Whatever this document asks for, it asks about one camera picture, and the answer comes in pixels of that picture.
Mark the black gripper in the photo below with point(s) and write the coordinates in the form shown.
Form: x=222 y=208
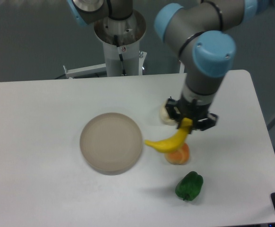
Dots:
x=179 y=109

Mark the white metal bracket left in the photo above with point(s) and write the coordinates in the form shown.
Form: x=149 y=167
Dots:
x=85 y=72

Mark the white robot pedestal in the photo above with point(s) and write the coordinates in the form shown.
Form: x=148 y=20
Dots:
x=121 y=44

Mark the white pear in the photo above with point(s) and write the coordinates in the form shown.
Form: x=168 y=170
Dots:
x=164 y=116

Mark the orange bread roll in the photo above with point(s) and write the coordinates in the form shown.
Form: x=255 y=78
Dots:
x=180 y=156

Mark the white metal bracket right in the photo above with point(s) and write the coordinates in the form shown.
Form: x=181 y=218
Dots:
x=182 y=67

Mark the beige round plate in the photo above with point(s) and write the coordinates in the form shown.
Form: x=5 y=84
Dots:
x=111 y=143

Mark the yellow banana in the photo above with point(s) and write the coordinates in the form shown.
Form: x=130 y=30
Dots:
x=174 y=142

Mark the white metal bracket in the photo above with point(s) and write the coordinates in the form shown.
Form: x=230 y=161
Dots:
x=85 y=72
x=182 y=67

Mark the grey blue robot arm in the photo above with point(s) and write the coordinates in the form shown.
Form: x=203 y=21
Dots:
x=197 y=36

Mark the green bell pepper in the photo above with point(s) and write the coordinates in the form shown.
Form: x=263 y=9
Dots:
x=189 y=187

